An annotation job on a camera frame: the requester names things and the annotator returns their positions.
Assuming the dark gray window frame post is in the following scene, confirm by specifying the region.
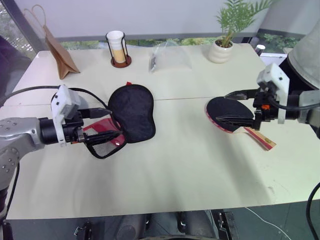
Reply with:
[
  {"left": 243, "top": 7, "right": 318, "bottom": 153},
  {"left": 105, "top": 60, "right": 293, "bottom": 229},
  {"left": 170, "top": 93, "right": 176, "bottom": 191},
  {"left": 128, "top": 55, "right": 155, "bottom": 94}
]
[{"left": 6, "top": 0, "right": 49, "bottom": 53}]

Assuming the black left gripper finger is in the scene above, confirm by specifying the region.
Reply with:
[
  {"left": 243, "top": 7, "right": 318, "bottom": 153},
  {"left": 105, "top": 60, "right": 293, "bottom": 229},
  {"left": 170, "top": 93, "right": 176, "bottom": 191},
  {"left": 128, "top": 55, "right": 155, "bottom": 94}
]
[
  {"left": 83, "top": 107, "right": 112, "bottom": 120},
  {"left": 83, "top": 131, "right": 124, "bottom": 146}
]

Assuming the black metal table latch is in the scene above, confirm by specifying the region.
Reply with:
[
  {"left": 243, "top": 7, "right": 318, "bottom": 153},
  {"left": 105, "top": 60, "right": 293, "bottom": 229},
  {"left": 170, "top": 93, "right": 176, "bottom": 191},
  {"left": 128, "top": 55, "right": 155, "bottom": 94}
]
[
  {"left": 74, "top": 220, "right": 92, "bottom": 237},
  {"left": 216, "top": 210, "right": 241, "bottom": 240}
]

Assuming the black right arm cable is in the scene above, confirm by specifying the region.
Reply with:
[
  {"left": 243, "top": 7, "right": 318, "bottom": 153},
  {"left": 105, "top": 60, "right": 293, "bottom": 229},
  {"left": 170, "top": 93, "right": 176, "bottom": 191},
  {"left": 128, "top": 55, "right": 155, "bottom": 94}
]
[{"left": 267, "top": 96, "right": 320, "bottom": 240}]

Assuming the clear plastic bag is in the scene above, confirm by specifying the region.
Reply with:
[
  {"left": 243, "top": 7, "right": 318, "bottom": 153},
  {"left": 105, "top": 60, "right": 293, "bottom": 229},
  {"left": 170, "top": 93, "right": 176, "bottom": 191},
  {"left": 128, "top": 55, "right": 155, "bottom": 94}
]
[{"left": 148, "top": 41, "right": 194, "bottom": 74}]

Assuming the white flat box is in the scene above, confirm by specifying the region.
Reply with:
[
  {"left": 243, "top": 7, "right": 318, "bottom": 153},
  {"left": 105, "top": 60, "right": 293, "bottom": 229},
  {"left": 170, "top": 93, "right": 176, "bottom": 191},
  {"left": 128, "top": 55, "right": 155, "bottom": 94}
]
[{"left": 259, "top": 53, "right": 288, "bottom": 67}]

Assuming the white paper cup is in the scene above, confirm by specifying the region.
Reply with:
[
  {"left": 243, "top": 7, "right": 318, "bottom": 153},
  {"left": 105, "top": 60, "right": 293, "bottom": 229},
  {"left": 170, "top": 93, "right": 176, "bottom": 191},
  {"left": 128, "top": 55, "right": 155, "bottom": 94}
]
[{"left": 106, "top": 30, "right": 126, "bottom": 63}]

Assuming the small white capped bottle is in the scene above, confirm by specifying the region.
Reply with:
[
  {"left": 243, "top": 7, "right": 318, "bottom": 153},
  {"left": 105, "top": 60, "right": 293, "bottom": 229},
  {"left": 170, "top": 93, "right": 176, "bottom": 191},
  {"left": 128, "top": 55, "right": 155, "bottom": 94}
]
[{"left": 254, "top": 44, "right": 266, "bottom": 57}]

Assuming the brown paper bag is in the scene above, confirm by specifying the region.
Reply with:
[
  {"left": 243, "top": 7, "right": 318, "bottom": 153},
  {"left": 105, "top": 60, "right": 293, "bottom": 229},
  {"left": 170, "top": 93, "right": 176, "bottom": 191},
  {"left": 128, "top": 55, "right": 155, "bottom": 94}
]
[{"left": 23, "top": 4, "right": 81, "bottom": 80}]

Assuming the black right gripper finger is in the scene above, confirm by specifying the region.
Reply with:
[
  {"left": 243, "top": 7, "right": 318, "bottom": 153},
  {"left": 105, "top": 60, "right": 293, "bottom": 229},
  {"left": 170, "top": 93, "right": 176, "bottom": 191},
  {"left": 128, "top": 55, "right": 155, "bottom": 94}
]
[
  {"left": 223, "top": 89, "right": 259, "bottom": 101},
  {"left": 215, "top": 114, "right": 256, "bottom": 129}
]

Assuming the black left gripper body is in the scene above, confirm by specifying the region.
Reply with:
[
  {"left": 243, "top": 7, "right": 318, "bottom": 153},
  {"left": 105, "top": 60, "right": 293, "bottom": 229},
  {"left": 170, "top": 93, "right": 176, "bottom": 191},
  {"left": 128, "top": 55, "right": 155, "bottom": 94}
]
[{"left": 62, "top": 109, "right": 87, "bottom": 146}]

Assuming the green plant in white pot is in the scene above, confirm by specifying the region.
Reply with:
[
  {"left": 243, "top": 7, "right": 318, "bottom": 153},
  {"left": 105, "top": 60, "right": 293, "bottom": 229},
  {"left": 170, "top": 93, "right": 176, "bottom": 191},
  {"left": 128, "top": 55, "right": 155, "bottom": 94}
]
[{"left": 208, "top": 0, "right": 275, "bottom": 64}]

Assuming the white floor cable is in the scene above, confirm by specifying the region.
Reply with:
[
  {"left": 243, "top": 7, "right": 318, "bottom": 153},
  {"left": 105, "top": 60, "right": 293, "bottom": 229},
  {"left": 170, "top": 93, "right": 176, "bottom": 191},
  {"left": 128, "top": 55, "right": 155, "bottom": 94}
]
[{"left": 243, "top": 206, "right": 295, "bottom": 240}]

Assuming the black and red paddle case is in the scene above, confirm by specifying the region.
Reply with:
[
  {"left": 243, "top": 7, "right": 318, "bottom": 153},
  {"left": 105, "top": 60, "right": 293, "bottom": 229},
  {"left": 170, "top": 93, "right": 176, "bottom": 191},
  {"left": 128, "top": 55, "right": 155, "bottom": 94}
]
[{"left": 82, "top": 81, "right": 157, "bottom": 160}]

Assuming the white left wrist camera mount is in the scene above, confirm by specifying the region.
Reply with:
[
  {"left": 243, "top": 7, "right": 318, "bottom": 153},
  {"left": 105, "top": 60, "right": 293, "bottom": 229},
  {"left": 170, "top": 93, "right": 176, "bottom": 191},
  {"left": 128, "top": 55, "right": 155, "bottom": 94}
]
[{"left": 51, "top": 84, "right": 82, "bottom": 147}]

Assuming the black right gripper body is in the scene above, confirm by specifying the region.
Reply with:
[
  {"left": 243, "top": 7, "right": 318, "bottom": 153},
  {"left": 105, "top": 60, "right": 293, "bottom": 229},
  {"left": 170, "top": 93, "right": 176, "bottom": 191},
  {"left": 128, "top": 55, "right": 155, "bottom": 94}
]
[{"left": 252, "top": 88, "right": 279, "bottom": 131}]

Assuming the cup in wire holder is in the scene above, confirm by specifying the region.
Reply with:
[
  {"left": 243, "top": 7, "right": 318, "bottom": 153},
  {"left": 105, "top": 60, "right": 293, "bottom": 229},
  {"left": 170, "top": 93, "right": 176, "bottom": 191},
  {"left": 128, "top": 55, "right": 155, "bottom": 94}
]
[{"left": 105, "top": 32, "right": 133, "bottom": 69}]

